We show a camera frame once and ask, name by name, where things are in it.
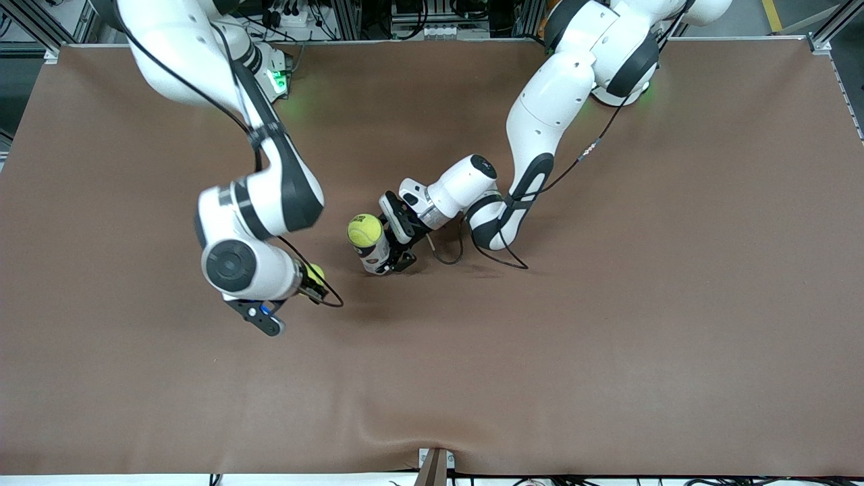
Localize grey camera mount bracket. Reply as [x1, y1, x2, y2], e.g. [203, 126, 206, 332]
[417, 448, 456, 486]

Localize brown table cover mat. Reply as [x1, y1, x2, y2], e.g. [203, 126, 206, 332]
[0, 37, 864, 477]

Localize white socket strip black plugs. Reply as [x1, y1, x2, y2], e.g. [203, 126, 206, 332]
[262, 0, 313, 29]

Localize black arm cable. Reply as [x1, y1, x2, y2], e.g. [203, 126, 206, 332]
[111, 0, 345, 309]
[425, 0, 689, 271]

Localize aluminium frame strut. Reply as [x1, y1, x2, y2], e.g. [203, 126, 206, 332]
[807, 0, 864, 142]

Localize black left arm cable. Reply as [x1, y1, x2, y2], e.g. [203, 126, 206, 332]
[425, 0, 689, 271]

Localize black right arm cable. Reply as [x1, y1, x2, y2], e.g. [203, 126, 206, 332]
[111, 0, 345, 309]

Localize Wilson tennis ball can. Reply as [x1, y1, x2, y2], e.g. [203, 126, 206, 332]
[351, 229, 396, 276]

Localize aluminium frame post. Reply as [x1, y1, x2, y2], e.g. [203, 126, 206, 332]
[335, 0, 364, 40]

